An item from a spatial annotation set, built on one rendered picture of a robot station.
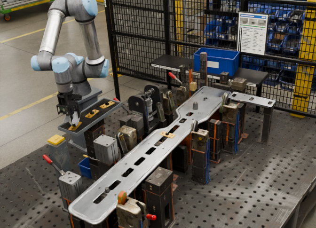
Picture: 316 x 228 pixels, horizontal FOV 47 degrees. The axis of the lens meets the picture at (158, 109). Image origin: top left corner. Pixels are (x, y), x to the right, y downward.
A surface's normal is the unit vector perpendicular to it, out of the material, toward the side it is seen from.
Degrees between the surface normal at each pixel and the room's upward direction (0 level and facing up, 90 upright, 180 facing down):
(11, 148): 0
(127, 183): 0
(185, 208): 0
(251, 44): 90
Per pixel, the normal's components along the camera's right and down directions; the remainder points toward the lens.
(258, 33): -0.54, 0.44
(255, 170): -0.05, -0.87
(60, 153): 0.84, 0.22
